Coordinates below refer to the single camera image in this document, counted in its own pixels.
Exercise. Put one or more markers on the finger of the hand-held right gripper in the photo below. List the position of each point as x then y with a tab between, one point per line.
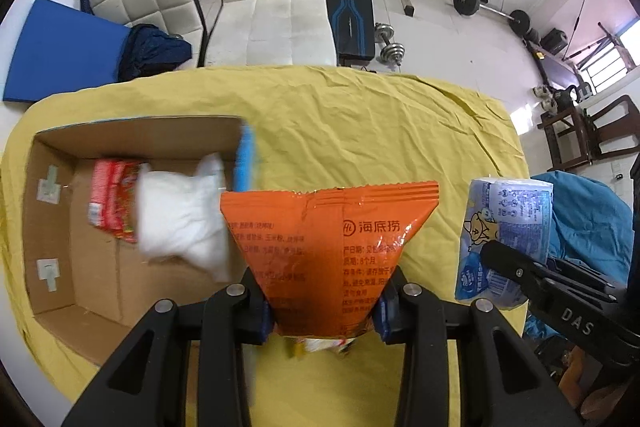
520	268

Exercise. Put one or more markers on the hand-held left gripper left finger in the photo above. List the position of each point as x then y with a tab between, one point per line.
260	318

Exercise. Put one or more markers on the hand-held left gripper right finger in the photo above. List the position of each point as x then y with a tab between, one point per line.
384	318

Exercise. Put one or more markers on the blue tissue pack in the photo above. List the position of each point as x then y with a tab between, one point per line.
500	232

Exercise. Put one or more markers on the orange snack bag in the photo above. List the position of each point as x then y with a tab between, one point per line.
327	257

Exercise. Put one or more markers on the white soft bag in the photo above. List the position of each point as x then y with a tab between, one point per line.
185	217

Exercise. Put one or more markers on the cardboard box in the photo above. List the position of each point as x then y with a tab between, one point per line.
125	227

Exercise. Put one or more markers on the red snack packet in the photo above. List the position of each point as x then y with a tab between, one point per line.
112	199

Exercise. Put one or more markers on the dark wooden chair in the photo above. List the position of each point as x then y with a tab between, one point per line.
587	127

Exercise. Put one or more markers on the yellow tablecloth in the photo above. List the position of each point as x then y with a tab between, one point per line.
350	127

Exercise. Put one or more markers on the chrome dumbbell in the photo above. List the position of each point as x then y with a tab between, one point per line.
389	44

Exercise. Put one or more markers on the floor barbell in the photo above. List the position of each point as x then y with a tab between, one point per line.
492	9

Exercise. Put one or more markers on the dark blue cloth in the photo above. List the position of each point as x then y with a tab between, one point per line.
152	52

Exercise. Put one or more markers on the black blue weight bench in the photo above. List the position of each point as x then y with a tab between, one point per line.
350	7

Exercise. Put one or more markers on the blue foam mat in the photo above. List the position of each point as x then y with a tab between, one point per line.
60	52

